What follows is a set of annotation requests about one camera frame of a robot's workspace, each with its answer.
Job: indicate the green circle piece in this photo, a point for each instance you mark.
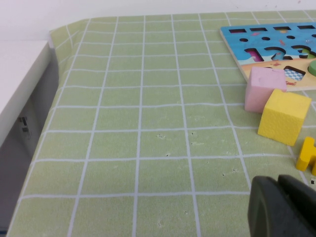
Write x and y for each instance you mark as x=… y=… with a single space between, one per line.
x=313 y=69

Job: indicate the green checkered tablecloth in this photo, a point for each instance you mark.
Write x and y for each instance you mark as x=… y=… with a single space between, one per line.
x=148 y=123

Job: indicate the yellow H-shaped piece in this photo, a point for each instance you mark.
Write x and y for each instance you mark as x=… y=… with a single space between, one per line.
x=306 y=153

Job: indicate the pink wooden cube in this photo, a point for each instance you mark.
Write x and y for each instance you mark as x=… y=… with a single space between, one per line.
x=261 y=89

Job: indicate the white side cabinet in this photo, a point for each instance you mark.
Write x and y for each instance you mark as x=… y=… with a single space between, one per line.
x=19 y=69

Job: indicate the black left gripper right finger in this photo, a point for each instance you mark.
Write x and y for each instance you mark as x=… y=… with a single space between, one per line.
x=301 y=197

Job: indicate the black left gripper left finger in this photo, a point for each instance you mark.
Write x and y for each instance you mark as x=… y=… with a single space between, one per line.
x=266 y=212

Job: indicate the yellow wooden cube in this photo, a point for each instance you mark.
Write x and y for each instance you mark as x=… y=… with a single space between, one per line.
x=283 y=118

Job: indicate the wooden number shape puzzle board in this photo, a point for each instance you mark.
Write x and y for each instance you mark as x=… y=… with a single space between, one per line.
x=233 y=38

